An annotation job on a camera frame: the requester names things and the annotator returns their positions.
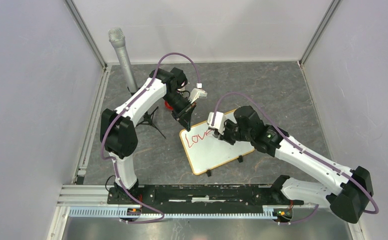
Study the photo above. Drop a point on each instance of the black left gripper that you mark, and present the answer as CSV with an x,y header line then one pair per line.
x,y
184,116

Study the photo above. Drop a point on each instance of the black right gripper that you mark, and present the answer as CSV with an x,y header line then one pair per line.
x,y
225,136

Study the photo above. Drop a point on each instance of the yellow framed whiteboard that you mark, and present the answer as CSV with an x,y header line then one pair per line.
x,y
205,152

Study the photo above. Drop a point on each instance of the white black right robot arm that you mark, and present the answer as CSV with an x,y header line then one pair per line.
x,y
346,191

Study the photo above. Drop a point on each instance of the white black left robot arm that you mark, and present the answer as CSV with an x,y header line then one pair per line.
x,y
118,127

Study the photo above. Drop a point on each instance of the black tripod microphone stand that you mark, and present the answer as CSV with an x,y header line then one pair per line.
x,y
150,121

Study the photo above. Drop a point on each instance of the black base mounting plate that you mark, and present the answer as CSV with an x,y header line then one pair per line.
x,y
200,198

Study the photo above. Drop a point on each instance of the silver microphone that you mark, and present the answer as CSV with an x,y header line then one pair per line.
x,y
118,41

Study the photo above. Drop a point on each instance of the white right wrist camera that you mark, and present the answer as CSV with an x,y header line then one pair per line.
x,y
216,121

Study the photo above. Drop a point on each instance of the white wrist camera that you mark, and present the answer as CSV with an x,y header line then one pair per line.
x,y
197,93
216,121

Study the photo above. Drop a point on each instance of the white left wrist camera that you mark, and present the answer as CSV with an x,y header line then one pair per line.
x,y
197,93

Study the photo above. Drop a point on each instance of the aluminium frame rail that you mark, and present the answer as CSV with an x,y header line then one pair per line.
x,y
82,213

